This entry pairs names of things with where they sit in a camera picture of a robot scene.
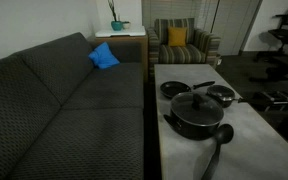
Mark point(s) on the large glass pot lid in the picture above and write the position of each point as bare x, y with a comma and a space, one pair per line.
184, 110

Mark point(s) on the large black pot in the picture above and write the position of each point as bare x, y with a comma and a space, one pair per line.
194, 130

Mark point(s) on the small white plant pot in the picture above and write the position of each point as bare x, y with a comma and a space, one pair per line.
126, 25

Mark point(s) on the teal pot with plant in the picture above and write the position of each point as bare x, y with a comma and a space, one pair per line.
116, 25

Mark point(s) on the small glass saucepan lid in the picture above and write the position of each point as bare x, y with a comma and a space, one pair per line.
220, 91

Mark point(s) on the black frying pan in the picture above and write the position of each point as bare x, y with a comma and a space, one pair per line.
174, 88

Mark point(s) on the striped armchair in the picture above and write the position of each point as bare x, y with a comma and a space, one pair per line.
180, 53

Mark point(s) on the blue throw pillow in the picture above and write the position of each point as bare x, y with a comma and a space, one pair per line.
103, 56

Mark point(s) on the yellow cushion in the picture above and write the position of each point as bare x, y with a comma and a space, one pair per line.
177, 36

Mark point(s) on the small black saucepan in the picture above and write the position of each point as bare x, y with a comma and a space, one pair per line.
222, 101

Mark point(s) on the black ladle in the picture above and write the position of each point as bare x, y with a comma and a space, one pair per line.
224, 133

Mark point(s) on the dark grey fabric sofa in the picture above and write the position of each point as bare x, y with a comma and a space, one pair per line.
50, 133

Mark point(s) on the black box with silver trim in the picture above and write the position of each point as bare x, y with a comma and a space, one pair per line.
272, 100

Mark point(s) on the black office chair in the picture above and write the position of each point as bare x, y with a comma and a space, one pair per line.
285, 33

